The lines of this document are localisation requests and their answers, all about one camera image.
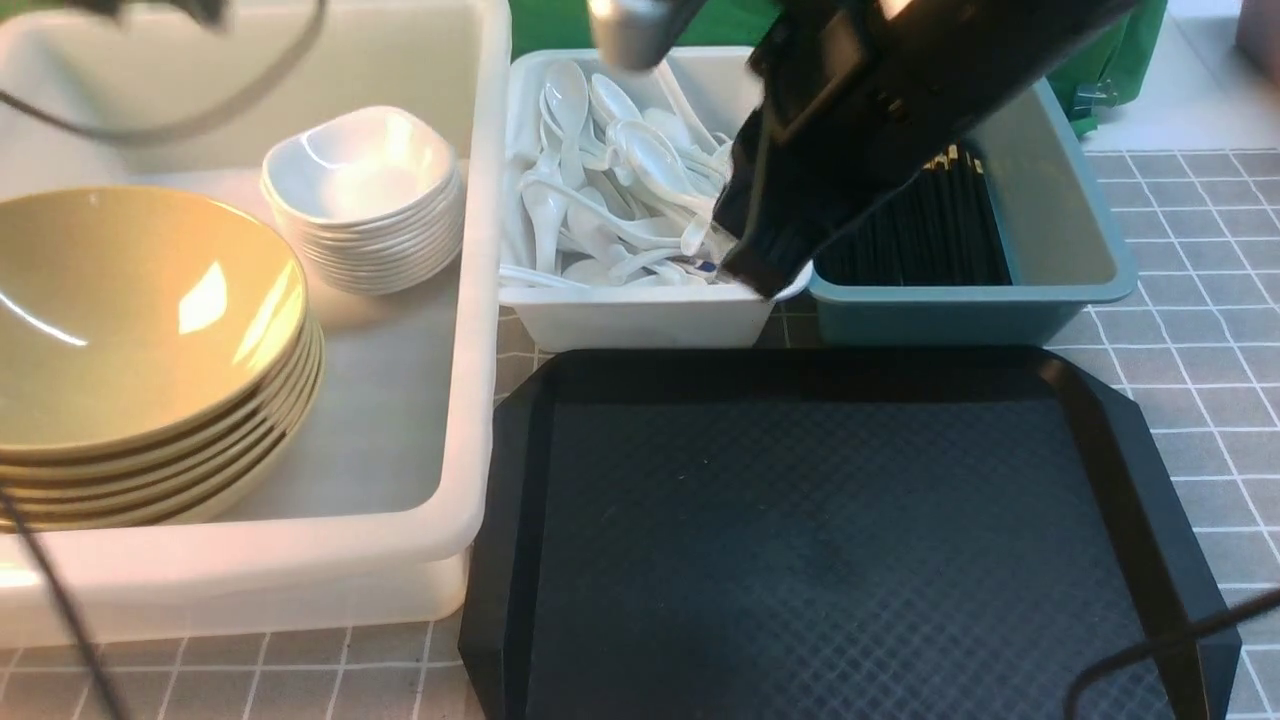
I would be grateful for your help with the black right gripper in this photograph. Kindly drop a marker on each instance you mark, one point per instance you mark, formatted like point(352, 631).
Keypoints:
point(858, 96)

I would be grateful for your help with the bundle of black chopsticks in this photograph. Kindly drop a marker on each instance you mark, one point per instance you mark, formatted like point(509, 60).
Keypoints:
point(940, 230)

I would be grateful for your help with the white plastic spoon bin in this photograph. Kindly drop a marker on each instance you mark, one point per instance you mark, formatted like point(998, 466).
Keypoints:
point(722, 91)

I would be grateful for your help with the green cloth backdrop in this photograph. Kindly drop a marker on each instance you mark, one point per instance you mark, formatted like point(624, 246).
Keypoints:
point(1107, 73)

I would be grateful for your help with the pile of white soup spoons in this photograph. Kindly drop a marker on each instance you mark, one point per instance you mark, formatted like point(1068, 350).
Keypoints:
point(612, 177)

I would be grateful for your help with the teal plastic chopstick bin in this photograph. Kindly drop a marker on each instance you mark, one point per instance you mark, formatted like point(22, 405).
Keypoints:
point(1064, 245)

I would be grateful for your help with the grey checked table mat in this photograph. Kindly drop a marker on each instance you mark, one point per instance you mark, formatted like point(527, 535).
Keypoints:
point(1196, 346)

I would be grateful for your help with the black plastic serving tray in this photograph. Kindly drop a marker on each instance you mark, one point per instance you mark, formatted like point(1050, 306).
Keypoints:
point(937, 533)

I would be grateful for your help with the stack of white sauce dishes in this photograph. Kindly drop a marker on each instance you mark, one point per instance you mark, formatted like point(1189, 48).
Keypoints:
point(375, 199)

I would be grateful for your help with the large white plastic tub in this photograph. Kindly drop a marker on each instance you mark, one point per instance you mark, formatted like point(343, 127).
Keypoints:
point(366, 516)

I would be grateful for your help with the stack of yellow-green bowls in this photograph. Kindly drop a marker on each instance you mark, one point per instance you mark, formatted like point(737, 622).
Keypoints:
point(158, 357)

